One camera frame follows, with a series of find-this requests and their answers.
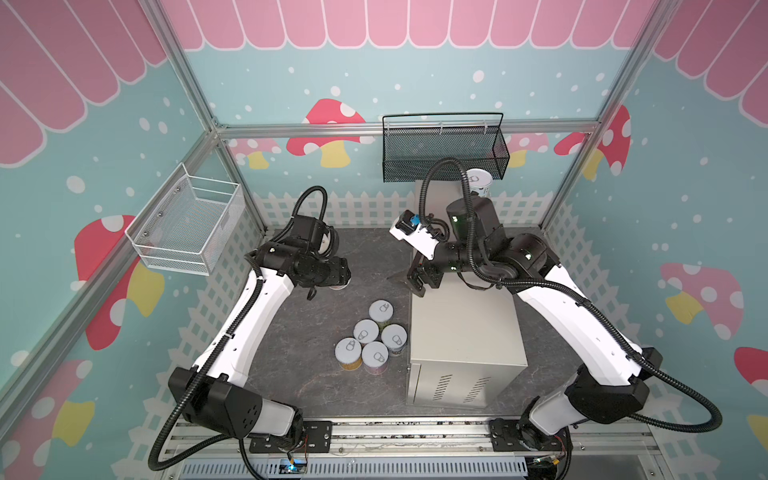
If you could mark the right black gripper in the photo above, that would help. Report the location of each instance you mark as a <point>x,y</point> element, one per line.
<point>426,274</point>

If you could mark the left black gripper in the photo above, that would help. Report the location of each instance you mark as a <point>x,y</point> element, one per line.
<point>339,273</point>

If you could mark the yellow label can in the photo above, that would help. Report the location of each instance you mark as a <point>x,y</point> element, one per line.
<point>348,353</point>

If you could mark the blue label can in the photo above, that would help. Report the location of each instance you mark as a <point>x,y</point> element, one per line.
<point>480,182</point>

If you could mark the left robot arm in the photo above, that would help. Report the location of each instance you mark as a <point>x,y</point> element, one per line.
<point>212,393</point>

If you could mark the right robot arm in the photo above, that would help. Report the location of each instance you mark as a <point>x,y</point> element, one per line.
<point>457,231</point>

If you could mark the beige metal cabinet counter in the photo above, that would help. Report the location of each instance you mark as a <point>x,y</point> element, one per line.
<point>465,345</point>

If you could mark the green label can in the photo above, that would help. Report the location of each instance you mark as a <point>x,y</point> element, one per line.
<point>381,312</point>

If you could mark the can beside cabinet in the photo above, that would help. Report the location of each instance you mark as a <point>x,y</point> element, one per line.
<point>394,337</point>

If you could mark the can under stacked can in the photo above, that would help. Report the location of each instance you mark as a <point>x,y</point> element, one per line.
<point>366,331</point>

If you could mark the pink front can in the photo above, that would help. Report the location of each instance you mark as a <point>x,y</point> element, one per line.
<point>375,356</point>

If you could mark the green circuit board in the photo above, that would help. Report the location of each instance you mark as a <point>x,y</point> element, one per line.
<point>292,467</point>

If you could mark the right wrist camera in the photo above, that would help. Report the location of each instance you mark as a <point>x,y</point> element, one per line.
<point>408,227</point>

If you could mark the white wire wall basket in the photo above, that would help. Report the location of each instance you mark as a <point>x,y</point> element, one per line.
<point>186,225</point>

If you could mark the black mesh wall basket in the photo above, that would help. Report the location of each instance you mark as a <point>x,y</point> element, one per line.
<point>413,143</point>

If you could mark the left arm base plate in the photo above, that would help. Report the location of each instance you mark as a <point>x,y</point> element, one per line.
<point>312,435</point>

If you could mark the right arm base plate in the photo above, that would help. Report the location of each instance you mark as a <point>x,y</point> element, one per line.
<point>507,435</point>

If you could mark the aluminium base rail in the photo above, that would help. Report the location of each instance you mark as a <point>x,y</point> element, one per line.
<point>441,447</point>

